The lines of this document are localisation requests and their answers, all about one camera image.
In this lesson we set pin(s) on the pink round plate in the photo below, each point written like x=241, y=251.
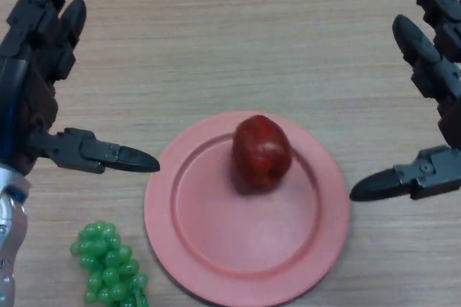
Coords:
x=245, y=227

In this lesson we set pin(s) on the green grape bunch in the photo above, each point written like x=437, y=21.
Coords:
x=108, y=267

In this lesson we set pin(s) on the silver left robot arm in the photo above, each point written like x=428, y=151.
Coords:
x=11, y=235

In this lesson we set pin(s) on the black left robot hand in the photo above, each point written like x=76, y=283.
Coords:
x=29, y=98

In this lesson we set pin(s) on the red apple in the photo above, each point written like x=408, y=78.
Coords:
x=261, y=155

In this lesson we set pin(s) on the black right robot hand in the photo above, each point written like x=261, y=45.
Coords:
x=443, y=80

